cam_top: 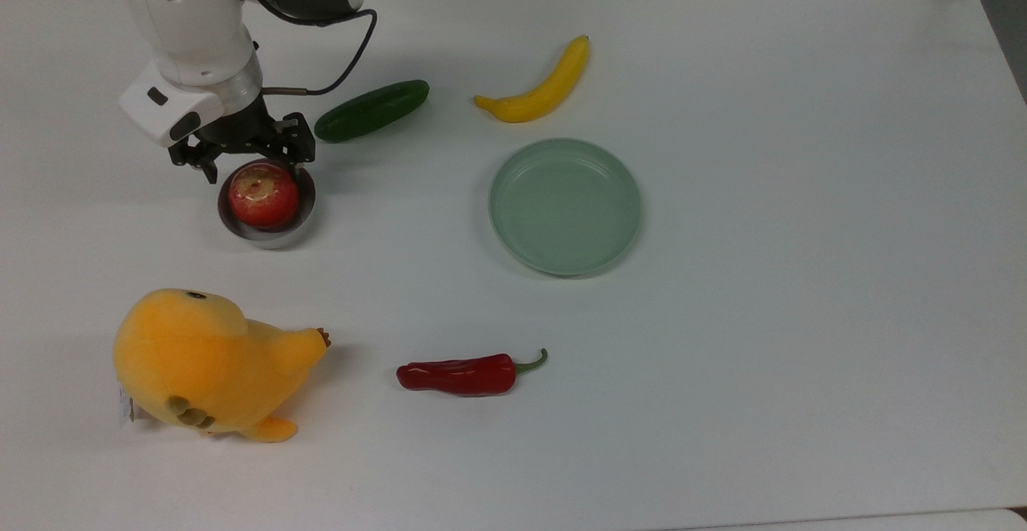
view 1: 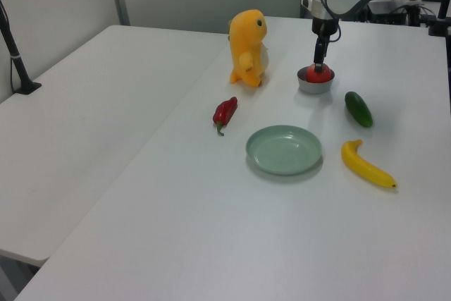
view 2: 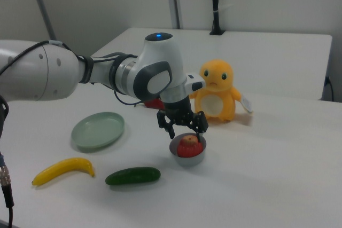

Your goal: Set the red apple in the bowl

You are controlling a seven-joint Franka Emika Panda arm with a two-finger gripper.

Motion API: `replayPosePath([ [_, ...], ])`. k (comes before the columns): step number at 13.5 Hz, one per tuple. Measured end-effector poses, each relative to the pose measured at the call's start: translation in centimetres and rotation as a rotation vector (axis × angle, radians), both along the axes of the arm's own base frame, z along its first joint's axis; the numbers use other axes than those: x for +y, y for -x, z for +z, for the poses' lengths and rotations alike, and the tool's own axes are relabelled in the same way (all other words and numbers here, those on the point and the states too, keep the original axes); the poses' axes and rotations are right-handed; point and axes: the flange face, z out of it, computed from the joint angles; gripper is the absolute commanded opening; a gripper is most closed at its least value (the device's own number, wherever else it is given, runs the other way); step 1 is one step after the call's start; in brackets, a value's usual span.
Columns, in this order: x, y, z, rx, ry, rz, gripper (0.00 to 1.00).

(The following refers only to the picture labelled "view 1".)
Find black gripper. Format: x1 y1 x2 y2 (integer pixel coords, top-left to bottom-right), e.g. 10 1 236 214
311 17 340 71

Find red tomato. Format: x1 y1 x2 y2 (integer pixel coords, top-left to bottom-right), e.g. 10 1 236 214
304 63 332 84

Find grey bowl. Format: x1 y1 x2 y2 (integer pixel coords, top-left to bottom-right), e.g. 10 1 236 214
297 66 335 95

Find green cucumber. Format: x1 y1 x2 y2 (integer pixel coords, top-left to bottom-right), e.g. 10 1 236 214
344 91 373 128

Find background lab equipment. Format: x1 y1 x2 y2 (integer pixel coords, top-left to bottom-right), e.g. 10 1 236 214
359 0 431 27

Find orange plush toy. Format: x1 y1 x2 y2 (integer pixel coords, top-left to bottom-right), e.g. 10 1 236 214
227 9 271 87

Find pale green plate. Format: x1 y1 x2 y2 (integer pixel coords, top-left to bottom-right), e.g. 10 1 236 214
245 124 323 176

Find red chili pepper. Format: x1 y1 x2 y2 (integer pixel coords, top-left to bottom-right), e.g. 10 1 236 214
212 96 239 137

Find black stand with clamp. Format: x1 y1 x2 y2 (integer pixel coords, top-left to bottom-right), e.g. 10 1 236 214
428 0 451 37

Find yellow banana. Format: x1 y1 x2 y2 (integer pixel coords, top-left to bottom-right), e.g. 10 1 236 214
340 139 398 190

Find black pole with base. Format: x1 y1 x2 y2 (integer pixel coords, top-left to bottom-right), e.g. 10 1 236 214
0 0 42 96

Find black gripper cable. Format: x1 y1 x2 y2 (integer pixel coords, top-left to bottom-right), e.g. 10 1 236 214
330 20 342 44

